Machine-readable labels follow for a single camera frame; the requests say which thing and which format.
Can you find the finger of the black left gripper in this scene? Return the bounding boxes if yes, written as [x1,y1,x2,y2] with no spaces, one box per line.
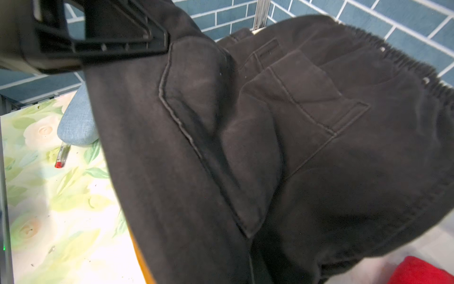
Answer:
[32,1,169,62]

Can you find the black garment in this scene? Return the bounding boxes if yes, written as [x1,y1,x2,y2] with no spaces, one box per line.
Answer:
[83,1,454,284]

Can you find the brown garment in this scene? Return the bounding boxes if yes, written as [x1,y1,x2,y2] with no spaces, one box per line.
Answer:
[128,228,156,284]

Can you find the red garment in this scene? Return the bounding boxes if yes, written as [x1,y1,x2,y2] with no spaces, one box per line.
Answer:
[387,256,454,284]

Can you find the grey blue small object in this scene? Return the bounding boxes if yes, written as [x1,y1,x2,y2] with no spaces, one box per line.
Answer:
[57,84,99,146]

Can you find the red capped small pen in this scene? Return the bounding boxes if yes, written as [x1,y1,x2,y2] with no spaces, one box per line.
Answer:
[54,142,70,169]

